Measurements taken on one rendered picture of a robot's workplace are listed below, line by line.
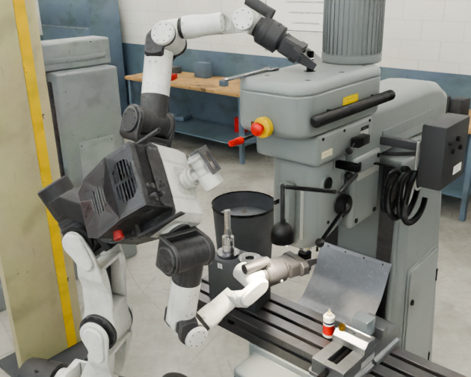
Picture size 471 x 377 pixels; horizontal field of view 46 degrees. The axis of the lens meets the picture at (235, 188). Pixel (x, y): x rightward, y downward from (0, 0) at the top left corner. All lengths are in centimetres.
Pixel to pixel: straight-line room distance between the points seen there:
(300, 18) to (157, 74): 520
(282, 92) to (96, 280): 88
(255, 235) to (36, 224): 149
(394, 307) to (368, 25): 112
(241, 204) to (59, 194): 253
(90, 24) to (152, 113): 712
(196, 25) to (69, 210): 71
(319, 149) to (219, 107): 632
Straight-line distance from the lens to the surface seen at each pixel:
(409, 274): 232
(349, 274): 230
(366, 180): 194
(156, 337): 371
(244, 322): 213
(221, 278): 218
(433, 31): 611
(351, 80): 171
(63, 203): 184
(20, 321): 343
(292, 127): 155
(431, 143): 182
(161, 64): 178
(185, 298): 166
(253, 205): 423
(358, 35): 185
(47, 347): 361
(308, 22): 682
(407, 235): 222
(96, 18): 888
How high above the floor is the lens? 217
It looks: 21 degrees down
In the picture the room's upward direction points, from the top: 1 degrees counter-clockwise
